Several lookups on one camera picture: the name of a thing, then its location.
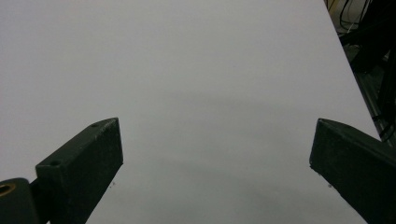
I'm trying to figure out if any dark metal stand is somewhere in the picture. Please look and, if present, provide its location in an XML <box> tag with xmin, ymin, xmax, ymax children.
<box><xmin>339</xmin><ymin>0</ymin><xmax>396</xmax><ymax>144</ymax></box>

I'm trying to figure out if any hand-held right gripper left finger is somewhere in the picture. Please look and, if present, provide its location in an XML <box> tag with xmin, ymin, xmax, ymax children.
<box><xmin>29</xmin><ymin>117</ymin><xmax>124</xmax><ymax>224</ymax></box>

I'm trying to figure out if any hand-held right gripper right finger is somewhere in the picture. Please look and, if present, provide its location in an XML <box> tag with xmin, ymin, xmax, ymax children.
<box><xmin>308</xmin><ymin>118</ymin><xmax>396</xmax><ymax>224</ymax></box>

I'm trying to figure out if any black cable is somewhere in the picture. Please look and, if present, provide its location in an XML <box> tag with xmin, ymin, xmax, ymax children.
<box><xmin>338</xmin><ymin>0</ymin><xmax>372</xmax><ymax>32</ymax></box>

